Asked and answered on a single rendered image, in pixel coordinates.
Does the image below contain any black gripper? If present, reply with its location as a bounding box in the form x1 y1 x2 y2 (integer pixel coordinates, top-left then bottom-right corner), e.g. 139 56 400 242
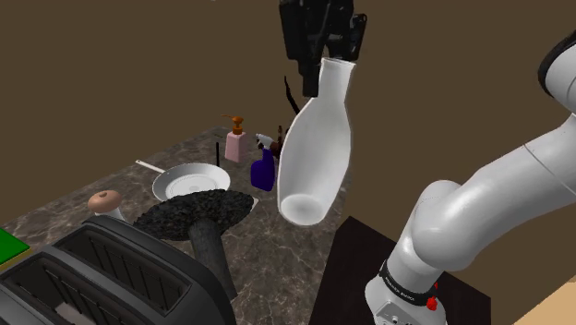
278 0 368 99

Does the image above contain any white vase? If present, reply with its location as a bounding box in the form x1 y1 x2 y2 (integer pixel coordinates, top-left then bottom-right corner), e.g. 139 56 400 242
276 56 358 227

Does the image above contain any dark brown branch ornament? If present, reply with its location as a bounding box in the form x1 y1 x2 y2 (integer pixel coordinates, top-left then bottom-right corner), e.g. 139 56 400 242
269 75 302 162

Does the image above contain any pink soap dispenser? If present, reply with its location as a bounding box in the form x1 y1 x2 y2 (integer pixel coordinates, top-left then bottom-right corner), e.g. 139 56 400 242
220 114 249 164

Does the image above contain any purple spray bottle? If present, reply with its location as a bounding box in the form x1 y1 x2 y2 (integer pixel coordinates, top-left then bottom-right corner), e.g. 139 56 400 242
249 132 277 193

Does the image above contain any white frying pan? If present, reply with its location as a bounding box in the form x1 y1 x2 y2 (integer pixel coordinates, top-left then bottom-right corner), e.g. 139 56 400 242
135 159 232 203

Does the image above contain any black mushroom figure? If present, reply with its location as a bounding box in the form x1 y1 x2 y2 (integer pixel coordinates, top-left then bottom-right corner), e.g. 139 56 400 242
132 188 256 301

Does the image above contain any dark robot stand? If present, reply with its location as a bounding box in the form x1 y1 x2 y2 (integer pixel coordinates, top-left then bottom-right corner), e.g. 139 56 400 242
309 215 493 325

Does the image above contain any brown-capped white mushroom figure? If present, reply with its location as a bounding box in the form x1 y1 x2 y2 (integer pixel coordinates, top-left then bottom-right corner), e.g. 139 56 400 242
87 189 127 223

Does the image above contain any black toaster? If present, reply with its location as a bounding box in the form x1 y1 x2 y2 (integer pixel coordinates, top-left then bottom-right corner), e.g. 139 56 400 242
0 214 238 325

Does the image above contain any green flat board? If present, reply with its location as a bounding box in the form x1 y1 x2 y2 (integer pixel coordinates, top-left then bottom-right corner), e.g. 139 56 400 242
0 226 32 268

